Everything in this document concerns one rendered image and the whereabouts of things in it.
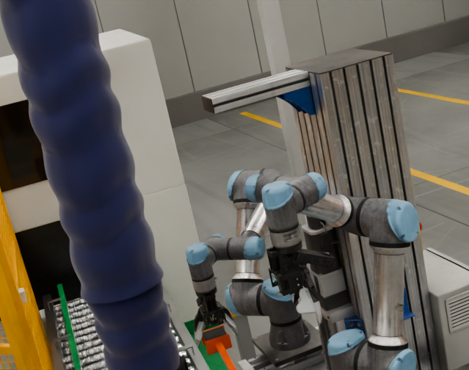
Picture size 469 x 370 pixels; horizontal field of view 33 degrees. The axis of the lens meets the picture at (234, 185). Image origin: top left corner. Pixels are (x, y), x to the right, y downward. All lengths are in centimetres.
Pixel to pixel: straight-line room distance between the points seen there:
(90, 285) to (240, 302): 82
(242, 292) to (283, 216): 102
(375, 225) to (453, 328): 62
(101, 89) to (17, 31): 25
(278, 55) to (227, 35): 639
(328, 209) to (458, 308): 70
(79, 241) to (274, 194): 58
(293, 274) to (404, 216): 44
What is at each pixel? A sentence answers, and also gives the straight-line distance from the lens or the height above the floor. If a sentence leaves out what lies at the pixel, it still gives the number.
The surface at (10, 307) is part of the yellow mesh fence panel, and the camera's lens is 353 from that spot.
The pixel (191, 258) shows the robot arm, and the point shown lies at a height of 151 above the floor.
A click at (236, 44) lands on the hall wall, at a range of 1209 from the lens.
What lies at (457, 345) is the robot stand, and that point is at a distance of 281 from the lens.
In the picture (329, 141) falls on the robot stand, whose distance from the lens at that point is 243.
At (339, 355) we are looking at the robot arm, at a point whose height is 124.
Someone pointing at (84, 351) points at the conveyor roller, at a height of 55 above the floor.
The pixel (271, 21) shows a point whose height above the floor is 184.
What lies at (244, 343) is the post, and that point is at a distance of 354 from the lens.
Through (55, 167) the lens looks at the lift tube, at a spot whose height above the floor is 199.
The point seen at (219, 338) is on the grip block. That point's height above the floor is 121.
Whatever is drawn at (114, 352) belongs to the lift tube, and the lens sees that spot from 231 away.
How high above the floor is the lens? 246
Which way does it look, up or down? 17 degrees down
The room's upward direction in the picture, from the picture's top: 13 degrees counter-clockwise
